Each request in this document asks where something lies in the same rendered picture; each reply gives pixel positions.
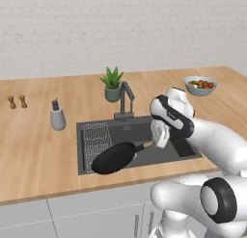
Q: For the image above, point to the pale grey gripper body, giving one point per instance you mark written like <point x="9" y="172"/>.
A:
<point x="160" y="135"/>

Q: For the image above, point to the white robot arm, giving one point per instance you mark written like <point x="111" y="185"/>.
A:
<point x="215" y="142"/>

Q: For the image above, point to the dark grey sink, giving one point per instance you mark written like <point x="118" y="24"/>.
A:
<point x="144" y="158"/>

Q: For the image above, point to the black frying pan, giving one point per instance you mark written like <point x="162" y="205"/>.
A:
<point x="112" y="158"/>

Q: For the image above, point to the dark grey tap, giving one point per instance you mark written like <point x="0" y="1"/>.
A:
<point x="122" y="103"/>

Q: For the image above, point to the pale blue fruit bowl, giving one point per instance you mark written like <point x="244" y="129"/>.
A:
<point x="201" y="87"/>

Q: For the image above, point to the green potted plant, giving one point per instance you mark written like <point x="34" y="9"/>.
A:
<point x="112" y="84"/>

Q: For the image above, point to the grey cupboard door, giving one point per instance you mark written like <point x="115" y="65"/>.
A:
<point x="96" y="225"/>
<point x="25" y="232"/>
<point x="157" y="221"/>

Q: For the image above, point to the grey drawer front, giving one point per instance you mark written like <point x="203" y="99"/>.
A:
<point x="96" y="201"/>
<point x="22" y="214"/>

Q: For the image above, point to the grey soap dispenser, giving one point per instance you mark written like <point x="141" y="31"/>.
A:
<point x="58" y="118"/>

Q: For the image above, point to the small wooden shaker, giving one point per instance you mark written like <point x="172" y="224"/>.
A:
<point x="12" y="102"/>
<point x="22" y="101"/>

